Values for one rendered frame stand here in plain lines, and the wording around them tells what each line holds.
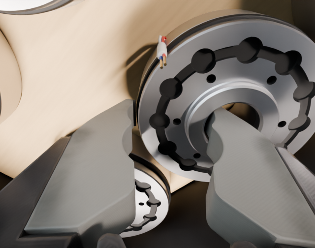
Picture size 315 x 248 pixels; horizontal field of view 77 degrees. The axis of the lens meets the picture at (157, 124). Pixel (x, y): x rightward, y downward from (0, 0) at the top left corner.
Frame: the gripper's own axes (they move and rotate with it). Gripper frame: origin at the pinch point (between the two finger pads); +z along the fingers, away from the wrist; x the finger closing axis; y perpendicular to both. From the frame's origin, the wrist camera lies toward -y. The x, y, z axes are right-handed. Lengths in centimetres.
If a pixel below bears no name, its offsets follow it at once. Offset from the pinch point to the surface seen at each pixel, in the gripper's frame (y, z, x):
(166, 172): 6.2, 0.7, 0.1
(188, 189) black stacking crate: 9.6, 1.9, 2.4
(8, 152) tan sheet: 6.0, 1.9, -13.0
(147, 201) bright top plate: 8.2, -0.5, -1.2
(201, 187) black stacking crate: 8.6, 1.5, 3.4
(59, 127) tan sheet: 3.3, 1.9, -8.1
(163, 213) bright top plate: 9.3, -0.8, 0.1
